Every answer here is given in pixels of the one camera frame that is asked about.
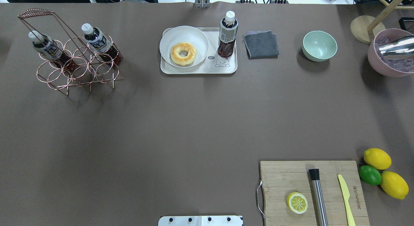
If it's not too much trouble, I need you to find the pink ice bowl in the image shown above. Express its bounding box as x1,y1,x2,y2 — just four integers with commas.
368,28,413,77

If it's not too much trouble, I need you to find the tea bottle lower right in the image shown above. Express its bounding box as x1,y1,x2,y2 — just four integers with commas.
28,31,78,72

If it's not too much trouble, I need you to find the white round plate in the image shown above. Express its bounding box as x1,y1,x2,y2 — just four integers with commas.
159,26,209,68

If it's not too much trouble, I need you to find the steel cylinder muddler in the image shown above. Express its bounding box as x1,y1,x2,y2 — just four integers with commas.
309,169,329,226

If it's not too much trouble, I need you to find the yellow lemon upper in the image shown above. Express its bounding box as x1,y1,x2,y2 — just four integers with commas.
363,148,392,170

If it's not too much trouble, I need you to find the steel ice scoop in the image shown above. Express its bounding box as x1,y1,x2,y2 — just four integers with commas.
378,35,414,60

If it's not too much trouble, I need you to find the aluminium frame post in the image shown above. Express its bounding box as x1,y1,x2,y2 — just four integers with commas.
194,0,211,8

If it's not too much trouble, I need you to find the tea bottle lower left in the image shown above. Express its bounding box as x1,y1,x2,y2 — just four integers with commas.
81,23,121,66

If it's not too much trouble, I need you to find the yellow lemon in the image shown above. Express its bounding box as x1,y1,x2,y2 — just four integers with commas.
363,148,392,170
380,171,409,199

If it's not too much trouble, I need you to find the tea bottle top rack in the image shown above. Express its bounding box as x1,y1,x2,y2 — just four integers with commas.
217,10,239,58

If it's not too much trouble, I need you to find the yellow lemon lower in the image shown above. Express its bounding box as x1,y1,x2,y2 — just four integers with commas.
380,171,409,199

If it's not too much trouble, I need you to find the wooden cutting board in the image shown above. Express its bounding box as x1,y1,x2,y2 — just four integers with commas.
260,161,370,226

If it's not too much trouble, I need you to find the half lemon slice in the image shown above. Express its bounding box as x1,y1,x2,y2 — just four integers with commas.
287,192,308,214

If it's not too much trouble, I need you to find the wooden mug tree stand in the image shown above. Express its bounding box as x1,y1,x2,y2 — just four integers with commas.
350,0,414,44

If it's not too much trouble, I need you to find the yellow plastic knife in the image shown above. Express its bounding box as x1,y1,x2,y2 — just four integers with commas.
338,174,356,226

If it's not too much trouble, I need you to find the mint green bowl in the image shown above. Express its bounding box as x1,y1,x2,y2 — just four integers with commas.
302,31,338,62

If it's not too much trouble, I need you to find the green lime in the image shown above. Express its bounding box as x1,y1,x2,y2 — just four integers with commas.
358,165,382,185

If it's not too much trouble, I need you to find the grey folded cloth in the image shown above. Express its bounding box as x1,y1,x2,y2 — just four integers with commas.
243,31,279,59

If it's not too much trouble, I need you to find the glazed donut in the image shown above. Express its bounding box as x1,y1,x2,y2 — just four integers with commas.
170,42,197,66

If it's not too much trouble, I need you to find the cream serving tray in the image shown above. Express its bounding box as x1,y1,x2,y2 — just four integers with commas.
160,28,238,74

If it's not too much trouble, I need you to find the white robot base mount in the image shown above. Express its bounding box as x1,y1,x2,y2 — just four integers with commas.
158,215,244,226

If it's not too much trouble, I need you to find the copper wire bottle rack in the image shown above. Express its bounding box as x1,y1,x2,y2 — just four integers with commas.
18,8,124,96

